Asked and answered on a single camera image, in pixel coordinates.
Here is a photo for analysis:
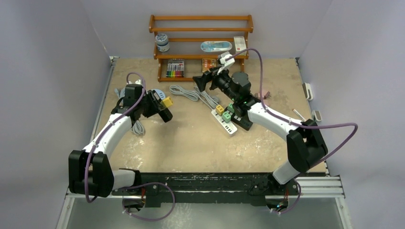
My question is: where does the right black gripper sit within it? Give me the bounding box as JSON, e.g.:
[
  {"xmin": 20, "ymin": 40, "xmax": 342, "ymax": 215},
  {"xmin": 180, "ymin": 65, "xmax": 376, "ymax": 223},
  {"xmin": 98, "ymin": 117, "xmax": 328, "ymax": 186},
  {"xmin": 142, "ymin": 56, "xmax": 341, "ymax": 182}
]
[{"xmin": 192, "ymin": 64, "xmax": 238, "ymax": 103}]

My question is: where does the round blue power socket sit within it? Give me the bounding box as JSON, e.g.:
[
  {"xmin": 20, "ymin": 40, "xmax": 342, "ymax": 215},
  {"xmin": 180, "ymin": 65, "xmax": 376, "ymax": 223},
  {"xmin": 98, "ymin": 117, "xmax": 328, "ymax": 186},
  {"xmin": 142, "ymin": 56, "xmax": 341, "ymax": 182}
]
[{"xmin": 152, "ymin": 89, "xmax": 166, "ymax": 100}]

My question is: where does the yellow plug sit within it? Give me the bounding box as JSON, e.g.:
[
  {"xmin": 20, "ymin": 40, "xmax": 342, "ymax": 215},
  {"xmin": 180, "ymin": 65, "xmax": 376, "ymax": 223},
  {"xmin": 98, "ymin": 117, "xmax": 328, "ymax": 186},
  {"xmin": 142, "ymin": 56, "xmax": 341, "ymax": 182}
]
[
  {"xmin": 215, "ymin": 104, "xmax": 224, "ymax": 116},
  {"xmin": 161, "ymin": 96, "xmax": 173, "ymax": 108}
]

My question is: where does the black power strip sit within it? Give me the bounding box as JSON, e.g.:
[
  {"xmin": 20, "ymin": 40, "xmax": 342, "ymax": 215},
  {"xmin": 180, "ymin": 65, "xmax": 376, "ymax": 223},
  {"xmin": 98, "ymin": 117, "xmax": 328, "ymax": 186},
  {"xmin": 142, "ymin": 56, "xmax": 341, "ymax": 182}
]
[
  {"xmin": 231, "ymin": 113, "xmax": 253, "ymax": 131},
  {"xmin": 158, "ymin": 108, "xmax": 173, "ymax": 123}
]

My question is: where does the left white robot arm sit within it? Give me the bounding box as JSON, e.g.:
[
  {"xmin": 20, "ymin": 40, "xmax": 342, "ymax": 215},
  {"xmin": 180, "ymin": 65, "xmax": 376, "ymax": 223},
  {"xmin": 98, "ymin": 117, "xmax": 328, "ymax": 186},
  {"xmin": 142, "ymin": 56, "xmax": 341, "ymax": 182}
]
[{"xmin": 68, "ymin": 84, "xmax": 173, "ymax": 198}]

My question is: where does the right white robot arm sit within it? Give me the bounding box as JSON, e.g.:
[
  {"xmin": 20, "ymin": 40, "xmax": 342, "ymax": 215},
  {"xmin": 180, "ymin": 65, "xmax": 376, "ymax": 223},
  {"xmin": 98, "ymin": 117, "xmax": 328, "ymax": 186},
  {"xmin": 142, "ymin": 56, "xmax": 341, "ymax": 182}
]
[{"xmin": 192, "ymin": 70, "xmax": 328, "ymax": 194}]

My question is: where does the green plug upper black strip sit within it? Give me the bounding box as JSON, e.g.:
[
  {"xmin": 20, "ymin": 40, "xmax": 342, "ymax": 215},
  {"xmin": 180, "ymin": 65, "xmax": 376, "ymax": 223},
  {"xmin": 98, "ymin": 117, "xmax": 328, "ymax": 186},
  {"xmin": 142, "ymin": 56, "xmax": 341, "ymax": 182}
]
[{"xmin": 227, "ymin": 103, "xmax": 235, "ymax": 113}]

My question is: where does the yellow plug on white strip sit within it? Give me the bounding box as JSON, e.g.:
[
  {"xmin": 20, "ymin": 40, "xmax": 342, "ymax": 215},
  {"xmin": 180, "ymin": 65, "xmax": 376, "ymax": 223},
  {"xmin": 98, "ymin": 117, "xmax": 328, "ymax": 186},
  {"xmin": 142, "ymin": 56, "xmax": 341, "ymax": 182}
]
[{"xmin": 215, "ymin": 104, "xmax": 224, "ymax": 116}]

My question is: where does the green plug on white strip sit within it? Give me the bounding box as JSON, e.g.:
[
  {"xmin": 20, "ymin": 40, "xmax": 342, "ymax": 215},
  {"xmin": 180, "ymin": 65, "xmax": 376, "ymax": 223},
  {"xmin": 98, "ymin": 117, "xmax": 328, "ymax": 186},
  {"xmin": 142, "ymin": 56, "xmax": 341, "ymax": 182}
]
[{"xmin": 222, "ymin": 111, "xmax": 232, "ymax": 123}]

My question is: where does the small orange book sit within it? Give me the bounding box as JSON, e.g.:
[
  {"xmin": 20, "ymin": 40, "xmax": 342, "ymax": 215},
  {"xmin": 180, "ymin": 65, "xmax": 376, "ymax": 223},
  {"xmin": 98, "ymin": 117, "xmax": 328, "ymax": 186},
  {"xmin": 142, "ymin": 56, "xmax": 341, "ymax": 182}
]
[{"xmin": 202, "ymin": 58, "xmax": 217, "ymax": 73}]

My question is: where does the blue packaged toothbrush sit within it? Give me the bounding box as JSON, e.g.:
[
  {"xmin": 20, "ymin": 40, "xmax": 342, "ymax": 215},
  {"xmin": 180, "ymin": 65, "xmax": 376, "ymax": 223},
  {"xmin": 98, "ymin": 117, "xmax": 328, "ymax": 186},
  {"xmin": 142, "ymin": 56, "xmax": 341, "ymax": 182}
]
[{"xmin": 200, "ymin": 41, "xmax": 233, "ymax": 52}]

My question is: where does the pack of coloured markers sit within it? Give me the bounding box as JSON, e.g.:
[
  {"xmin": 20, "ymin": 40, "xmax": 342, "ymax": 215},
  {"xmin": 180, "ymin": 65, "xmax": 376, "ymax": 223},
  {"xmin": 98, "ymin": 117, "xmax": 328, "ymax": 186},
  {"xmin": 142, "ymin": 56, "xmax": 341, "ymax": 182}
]
[{"xmin": 166, "ymin": 59, "xmax": 185, "ymax": 78}]

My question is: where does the white green box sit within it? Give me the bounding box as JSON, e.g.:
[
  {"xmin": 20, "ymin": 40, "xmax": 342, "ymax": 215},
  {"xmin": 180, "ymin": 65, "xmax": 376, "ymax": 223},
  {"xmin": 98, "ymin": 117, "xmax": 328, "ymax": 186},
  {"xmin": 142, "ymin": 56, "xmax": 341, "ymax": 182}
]
[{"xmin": 234, "ymin": 36, "xmax": 247, "ymax": 53}]

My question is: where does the wooden shelf rack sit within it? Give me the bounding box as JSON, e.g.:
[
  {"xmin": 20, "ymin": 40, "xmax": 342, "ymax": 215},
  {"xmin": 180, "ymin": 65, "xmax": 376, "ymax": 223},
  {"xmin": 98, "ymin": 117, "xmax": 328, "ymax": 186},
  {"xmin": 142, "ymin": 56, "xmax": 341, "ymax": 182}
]
[{"xmin": 149, "ymin": 15, "xmax": 254, "ymax": 82}]

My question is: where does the white power strip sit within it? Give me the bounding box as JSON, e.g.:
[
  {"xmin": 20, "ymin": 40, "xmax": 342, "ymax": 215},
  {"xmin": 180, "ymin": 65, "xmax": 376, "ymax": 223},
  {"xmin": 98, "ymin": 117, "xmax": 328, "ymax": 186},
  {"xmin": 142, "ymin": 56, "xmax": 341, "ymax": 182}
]
[{"xmin": 211, "ymin": 109, "xmax": 238, "ymax": 135}]

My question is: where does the blue white round tin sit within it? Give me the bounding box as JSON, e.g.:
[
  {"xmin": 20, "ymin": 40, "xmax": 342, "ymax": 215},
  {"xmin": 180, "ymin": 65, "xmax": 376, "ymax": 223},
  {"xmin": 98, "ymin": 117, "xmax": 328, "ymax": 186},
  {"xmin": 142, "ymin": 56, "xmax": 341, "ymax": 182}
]
[{"xmin": 155, "ymin": 33, "xmax": 170, "ymax": 52}]

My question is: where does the orange white marker pen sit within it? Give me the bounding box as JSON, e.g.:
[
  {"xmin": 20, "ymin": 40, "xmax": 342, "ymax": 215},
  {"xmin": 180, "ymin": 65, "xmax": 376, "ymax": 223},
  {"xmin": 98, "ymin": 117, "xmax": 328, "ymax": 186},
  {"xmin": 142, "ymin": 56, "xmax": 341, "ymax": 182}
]
[{"xmin": 292, "ymin": 109, "xmax": 306, "ymax": 122}]

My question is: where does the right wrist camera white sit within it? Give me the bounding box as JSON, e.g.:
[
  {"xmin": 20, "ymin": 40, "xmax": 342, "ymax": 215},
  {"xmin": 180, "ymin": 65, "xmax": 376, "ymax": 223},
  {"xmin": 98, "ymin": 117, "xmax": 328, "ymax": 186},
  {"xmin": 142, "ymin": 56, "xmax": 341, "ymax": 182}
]
[{"xmin": 217, "ymin": 52, "xmax": 235, "ymax": 75}]

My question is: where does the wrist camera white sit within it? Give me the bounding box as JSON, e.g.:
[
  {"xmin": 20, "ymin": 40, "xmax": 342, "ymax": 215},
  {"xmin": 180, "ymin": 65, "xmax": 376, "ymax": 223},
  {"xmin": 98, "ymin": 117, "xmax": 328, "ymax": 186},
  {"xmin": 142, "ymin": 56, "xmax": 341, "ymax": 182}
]
[
  {"xmin": 217, "ymin": 52, "xmax": 235, "ymax": 75},
  {"xmin": 129, "ymin": 79, "xmax": 143, "ymax": 85}
]

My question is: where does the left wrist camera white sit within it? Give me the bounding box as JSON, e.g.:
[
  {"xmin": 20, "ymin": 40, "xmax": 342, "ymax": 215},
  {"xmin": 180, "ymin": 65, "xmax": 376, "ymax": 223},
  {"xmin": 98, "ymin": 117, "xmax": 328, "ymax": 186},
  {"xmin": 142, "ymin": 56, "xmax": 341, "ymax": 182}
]
[{"xmin": 129, "ymin": 79, "xmax": 143, "ymax": 85}]

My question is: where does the bundled grey cable centre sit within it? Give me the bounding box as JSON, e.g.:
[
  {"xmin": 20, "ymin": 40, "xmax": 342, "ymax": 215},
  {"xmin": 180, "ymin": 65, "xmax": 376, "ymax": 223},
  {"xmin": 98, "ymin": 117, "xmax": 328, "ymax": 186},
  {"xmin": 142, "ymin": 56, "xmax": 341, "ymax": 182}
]
[{"xmin": 169, "ymin": 84, "xmax": 222, "ymax": 111}]

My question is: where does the coiled grey cable round socket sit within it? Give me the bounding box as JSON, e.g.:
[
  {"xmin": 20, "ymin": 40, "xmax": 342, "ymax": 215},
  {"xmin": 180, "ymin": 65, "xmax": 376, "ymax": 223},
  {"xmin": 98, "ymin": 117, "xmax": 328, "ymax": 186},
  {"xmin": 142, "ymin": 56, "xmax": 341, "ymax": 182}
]
[{"xmin": 114, "ymin": 88, "xmax": 126, "ymax": 99}]

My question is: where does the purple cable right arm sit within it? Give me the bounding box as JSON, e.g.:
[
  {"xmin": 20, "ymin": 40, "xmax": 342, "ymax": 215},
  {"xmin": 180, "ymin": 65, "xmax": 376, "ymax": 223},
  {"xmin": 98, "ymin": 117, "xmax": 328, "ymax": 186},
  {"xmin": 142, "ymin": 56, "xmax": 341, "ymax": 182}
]
[{"xmin": 225, "ymin": 48, "xmax": 359, "ymax": 216}]

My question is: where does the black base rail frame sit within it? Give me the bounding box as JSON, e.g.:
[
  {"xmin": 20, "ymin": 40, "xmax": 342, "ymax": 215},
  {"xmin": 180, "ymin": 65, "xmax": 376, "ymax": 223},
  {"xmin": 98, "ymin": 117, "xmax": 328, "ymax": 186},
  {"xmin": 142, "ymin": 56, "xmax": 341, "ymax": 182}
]
[{"xmin": 64, "ymin": 172, "xmax": 345, "ymax": 209}]

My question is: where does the white wall bracket upper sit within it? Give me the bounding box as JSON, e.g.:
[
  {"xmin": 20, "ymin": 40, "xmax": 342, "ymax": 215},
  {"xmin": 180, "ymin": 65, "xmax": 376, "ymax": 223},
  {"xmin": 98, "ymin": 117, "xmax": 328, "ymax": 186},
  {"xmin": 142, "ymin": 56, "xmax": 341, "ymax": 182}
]
[{"xmin": 302, "ymin": 83, "xmax": 314, "ymax": 101}]

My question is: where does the white wall bracket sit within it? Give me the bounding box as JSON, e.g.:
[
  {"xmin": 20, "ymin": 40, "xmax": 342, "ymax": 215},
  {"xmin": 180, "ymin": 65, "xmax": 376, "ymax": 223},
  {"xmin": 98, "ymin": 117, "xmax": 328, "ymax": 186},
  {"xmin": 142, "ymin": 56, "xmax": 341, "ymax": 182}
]
[
  {"xmin": 302, "ymin": 83, "xmax": 314, "ymax": 101},
  {"xmin": 312, "ymin": 110, "xmax": 322, "ymax": 122}
]

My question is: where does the white wall bracket lower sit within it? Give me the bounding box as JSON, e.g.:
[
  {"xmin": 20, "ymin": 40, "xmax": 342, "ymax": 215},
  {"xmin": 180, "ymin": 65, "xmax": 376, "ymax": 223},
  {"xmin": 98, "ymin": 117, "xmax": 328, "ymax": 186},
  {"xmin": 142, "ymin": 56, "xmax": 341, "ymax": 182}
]
[{"xmin": 312, "ymin": 110, "xmax": 322, "ymax": 122}]

